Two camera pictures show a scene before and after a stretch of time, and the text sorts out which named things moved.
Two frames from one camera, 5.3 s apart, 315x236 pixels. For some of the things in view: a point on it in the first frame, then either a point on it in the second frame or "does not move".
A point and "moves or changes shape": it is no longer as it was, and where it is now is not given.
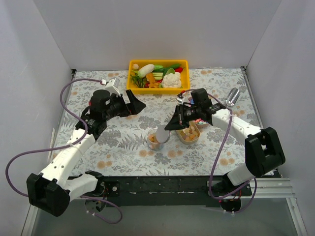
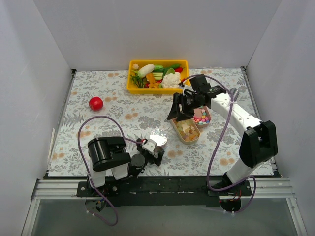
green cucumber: (173, 66) does not move
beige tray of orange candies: (189, 135) does not move
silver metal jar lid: (162, 135) moves or changes shape
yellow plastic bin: (185, 78) does not move
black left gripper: (126, 105) to (152, 156)
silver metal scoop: (233, 96) does not move
